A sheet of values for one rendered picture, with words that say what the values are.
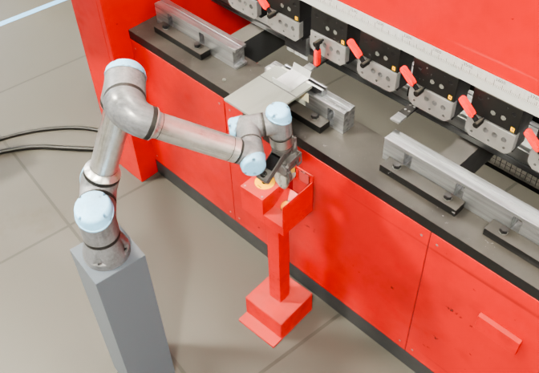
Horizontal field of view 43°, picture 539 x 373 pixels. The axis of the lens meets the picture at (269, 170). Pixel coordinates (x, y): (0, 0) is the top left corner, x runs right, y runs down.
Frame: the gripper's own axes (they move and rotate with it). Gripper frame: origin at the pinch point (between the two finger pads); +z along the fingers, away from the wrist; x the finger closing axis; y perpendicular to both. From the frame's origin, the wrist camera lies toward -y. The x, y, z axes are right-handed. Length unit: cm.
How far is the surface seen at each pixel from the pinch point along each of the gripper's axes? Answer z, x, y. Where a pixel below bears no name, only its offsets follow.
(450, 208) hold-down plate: -4, -50, 24
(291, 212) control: 8.9, -4.8, -1.4
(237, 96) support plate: -15.3, 30.5, 12.4
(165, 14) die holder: -8, 96, 36
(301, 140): -1.4, 7.8, 19.4
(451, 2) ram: -69, -35, 34
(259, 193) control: 5.4, 7.5, -3.8
